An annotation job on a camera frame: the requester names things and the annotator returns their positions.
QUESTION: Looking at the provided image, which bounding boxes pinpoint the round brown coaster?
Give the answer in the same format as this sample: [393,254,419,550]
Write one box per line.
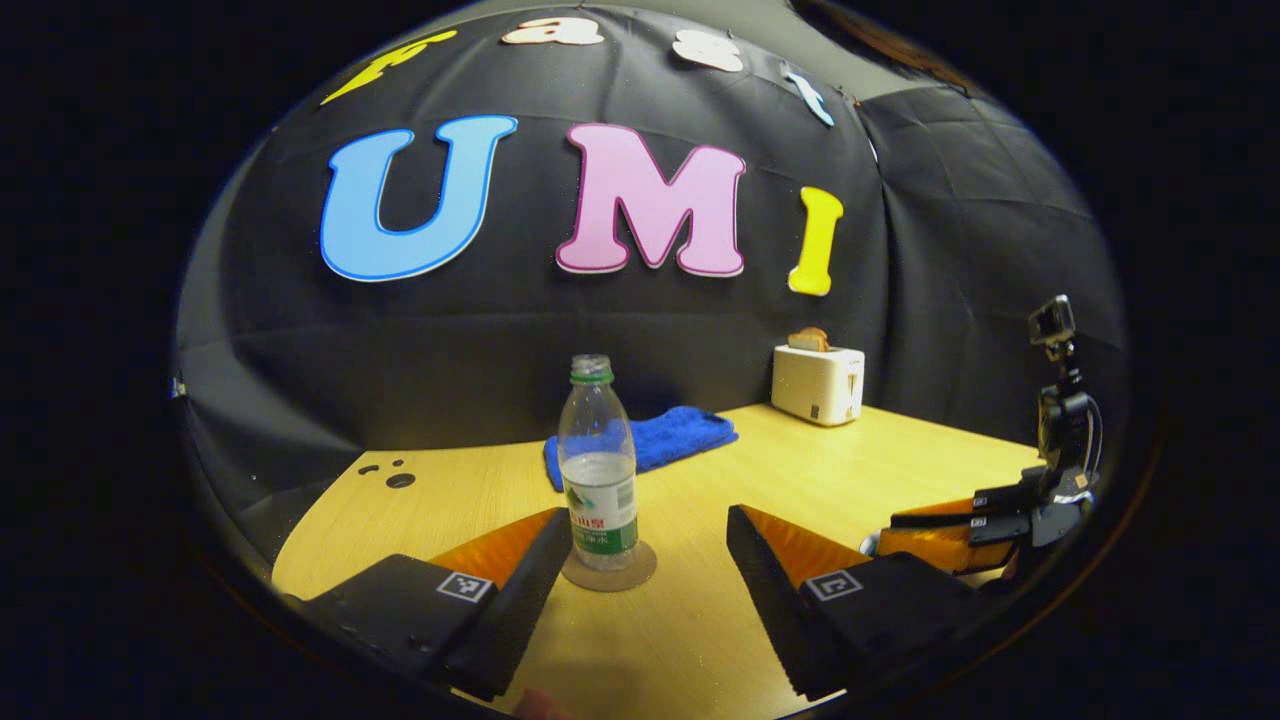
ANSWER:
[560,540,658,593]

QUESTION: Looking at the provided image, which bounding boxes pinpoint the black backdrop cloth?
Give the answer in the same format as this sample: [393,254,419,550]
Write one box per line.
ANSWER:
[175,5,1131,561]

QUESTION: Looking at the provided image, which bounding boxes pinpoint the blue folded towel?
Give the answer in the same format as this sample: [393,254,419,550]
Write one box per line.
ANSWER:
[543,405,740,493]

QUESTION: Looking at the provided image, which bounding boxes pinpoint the clear plastic water bottle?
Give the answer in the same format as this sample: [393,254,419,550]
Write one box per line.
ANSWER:
[557,353,639,573]

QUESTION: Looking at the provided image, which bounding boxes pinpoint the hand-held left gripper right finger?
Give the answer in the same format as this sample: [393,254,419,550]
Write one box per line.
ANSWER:
[725,503,986,703]

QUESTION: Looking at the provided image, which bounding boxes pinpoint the white toaster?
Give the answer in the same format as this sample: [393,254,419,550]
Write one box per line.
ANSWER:
[771,343,867,428]

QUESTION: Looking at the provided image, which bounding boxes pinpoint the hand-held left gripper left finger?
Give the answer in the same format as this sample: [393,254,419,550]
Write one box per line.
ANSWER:
[285,507,574,701]

